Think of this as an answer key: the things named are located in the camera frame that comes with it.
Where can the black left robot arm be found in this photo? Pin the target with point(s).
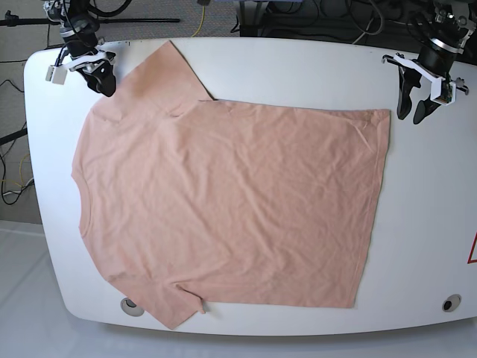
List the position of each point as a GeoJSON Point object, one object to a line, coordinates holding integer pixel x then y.
{"type": "Point", "coordinates": [443, 29]}

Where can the red triangle sticker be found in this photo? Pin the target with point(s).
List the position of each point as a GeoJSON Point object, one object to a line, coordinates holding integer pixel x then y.
{"type": "Point", "coordinates": [472, 256]}

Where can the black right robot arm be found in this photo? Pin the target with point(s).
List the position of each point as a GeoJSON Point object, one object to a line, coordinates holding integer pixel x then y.
{"type": "Point", "coordinates": [81, 51]}

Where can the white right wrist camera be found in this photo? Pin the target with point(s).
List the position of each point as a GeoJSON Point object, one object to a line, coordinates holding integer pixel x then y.
{"type": "Point", "coordinates": [56, 74]}

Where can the peach pink T-shirt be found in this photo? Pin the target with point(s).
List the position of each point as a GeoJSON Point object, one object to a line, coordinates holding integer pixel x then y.
{"type": "Point", "coordinates": [187, 200]}

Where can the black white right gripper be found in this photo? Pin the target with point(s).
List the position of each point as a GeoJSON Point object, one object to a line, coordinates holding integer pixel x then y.
{"type": "Point", "coordinates": [81, 51]}

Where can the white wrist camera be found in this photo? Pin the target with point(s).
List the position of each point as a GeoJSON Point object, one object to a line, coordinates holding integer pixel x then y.
{"type": "Point", "coordinates": [56, 74]}
{"type": "Point", "coordinates": [443, 93]}

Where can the left table grommet hole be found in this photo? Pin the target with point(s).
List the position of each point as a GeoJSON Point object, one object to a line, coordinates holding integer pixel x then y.
{"type": "Point", "coordinates": [130, 308]}

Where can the right table grommet hole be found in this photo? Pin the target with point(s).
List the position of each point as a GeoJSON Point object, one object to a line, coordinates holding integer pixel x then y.
{"type": "Point", "coordinates": [451, 303]}

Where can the table grommet hole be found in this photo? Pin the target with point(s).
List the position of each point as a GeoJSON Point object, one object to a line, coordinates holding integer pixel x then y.
{"type": "Point", "coordinates": [130, 308]}
{"type": "Point", "coordinates": [451, 303]}

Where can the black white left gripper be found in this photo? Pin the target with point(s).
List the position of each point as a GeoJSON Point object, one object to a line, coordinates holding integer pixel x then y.
{"type": "Point", "coordinates": [433, 64]}

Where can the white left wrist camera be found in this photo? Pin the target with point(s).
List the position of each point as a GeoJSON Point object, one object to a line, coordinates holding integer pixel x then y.
{"type": "Point", "coordinates": [443, 93]}

